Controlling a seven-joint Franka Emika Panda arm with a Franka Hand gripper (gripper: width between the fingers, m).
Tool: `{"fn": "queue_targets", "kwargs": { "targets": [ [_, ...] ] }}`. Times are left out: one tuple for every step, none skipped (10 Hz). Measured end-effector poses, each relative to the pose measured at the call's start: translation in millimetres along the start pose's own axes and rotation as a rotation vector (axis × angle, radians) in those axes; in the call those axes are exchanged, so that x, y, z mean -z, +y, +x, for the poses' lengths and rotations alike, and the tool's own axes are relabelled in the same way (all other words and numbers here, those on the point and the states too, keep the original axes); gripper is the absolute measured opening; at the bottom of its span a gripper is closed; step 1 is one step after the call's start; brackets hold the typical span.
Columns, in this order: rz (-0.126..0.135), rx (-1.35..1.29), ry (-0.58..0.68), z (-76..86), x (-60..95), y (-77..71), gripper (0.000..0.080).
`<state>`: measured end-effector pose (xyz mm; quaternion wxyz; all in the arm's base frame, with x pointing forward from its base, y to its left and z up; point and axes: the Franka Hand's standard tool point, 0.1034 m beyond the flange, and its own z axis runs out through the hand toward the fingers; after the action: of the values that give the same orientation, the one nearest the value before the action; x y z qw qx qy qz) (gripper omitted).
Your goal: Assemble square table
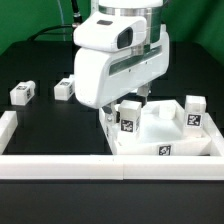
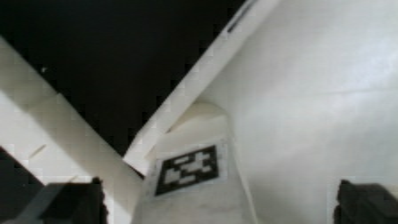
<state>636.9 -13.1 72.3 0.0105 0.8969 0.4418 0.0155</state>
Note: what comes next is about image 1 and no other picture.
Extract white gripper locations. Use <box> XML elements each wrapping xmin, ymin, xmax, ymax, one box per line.
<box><xmin>74</xmin><ymin>12</ymin><xmax>169</xmax><ymax>124</ymax></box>

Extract white square table top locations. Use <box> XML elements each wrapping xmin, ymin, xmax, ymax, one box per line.
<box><xmin>99</xmin><ymin>100</ymin><xmax>211</xmax><ymax>156</ymax></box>

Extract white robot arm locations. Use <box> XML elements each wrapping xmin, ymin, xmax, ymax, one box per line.
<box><xmin>74</xmin><ymin>0</ymin><xmax>169</xmax><ymax>122</ymax></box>

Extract white U-shaped obstacle fence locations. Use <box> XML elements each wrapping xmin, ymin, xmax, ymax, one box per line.
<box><xmin>0</xmin><ymin>111</ymin><xmax>224</xmax><ymax>180</ymax></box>

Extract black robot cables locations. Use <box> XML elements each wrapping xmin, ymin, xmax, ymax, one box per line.
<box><xmin>27</xmin><ymin>0</ymin><xmax>86</xmax><ymax>42</ymax></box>

